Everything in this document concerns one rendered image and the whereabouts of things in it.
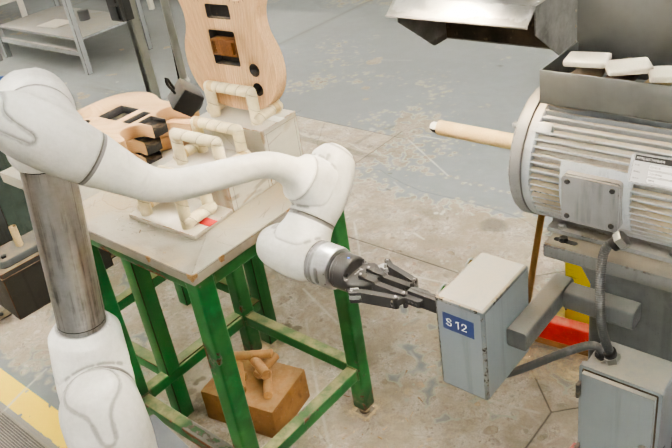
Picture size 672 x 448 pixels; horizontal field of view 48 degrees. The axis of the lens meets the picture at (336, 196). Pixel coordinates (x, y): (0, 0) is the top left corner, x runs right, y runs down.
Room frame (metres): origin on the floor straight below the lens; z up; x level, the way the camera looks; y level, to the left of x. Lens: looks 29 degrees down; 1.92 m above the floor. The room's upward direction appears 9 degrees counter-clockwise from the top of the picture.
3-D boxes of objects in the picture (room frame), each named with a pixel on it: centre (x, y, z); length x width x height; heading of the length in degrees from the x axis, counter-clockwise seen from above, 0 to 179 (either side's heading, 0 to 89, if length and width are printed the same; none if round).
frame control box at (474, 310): (1.03, -0.29, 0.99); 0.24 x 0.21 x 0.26; 46
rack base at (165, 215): (1.82, 0.43, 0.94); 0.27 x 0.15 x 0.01; 49
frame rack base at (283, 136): (2.05, 0.23, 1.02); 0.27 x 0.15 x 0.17; 49
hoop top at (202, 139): (1.90, 0.36, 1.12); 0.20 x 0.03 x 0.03; 48
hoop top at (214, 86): (2.02, 0.25, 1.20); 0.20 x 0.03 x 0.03; 48
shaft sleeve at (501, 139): (1.36, -0.30, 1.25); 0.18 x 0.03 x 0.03; 46
